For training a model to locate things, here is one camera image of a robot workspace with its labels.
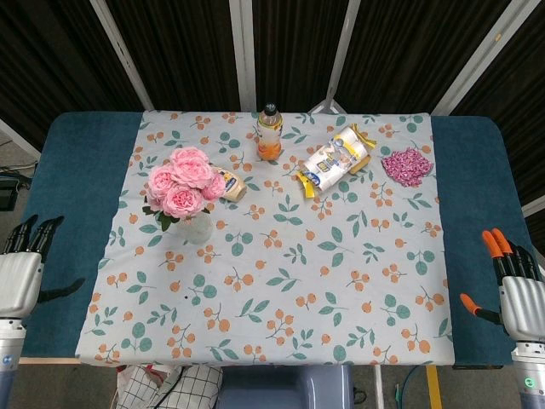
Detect pink rose bouquet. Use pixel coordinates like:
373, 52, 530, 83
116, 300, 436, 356
142, 147, 227, 233

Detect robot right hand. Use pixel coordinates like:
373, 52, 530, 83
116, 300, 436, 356
459, 228, 545, 344

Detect black pleated curtain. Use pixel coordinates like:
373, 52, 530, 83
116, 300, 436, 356
0, 0, 545, 205

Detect white checked fabric bag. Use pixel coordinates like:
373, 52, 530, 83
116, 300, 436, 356
114, 362, 224, 409

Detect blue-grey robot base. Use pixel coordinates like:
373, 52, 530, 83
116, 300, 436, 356
216, 365, 354, 409

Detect pink patterned packet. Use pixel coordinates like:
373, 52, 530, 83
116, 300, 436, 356
381, 147, 434, 187

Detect white table leg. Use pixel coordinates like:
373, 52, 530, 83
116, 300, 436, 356
372, 365, 385, 409

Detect orange drink plastic bottle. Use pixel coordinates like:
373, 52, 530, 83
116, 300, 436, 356
255, 102, 284, 162

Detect mayonnaise squeeze bottle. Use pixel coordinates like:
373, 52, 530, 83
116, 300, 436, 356
212, 165, 248, 204

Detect teal table cover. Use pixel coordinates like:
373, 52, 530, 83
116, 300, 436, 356
0, 111, 540, 370

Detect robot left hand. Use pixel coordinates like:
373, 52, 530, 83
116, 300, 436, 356
0, 215, 86, 319

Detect green cable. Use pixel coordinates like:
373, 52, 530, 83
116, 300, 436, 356
393, 368, 427, 409

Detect packaged white paper rolls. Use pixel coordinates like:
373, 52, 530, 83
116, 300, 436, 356
296, 123, 378, 200

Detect yellow sponge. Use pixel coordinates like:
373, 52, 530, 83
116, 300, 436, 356
349, 153, 372, 175

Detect black box device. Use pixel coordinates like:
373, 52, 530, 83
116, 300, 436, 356
0, 176, 20, 212

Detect white frame post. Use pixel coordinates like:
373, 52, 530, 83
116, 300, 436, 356
228, 0, 257, 112
334, 0, 364, 115
88, 0, 155, 111
428, 0, 530, 117

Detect textured clear glass vase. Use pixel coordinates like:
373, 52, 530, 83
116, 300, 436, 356
172, 210, 214, 245

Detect fruit leaf print tablecloth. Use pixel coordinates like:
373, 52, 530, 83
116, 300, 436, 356
74, 110, 455, 368

